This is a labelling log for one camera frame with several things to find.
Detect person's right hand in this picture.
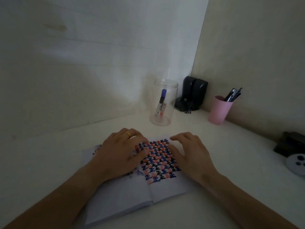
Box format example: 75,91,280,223
169,132,220,186

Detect person's left hand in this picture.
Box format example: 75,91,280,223
94,128,149,182

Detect notebook with patterned page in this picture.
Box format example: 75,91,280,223
73,134,189,227

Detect person's left forearm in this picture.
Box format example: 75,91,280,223
4,162,106,229

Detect person's right forearm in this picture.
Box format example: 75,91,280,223
200,171,300,229

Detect blue capped marker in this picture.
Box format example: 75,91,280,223
156,89,167,116

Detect clear plastic jar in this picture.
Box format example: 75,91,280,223
149,79,179,126

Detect pink cup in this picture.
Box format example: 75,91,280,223
208,95,234,126

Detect black speaker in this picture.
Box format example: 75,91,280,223
182,76,197,109
191,79,208,111

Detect black pen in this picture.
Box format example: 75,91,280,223
224,88,237,102

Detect dark blue pen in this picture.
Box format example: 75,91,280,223
230,87,243,102

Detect black box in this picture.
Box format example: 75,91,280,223
273,132,305,158

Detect grey round device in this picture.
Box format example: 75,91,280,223
286,153,305,176

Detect black speaker cable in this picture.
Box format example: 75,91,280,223
174,97,194,115

